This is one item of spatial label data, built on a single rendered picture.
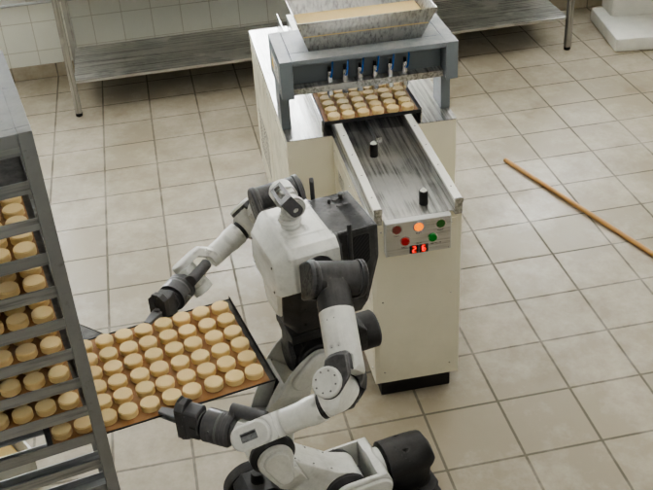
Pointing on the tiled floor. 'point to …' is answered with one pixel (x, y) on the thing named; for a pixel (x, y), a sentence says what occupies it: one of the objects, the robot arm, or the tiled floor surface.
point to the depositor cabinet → (296, 146)
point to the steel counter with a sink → (237, 50)
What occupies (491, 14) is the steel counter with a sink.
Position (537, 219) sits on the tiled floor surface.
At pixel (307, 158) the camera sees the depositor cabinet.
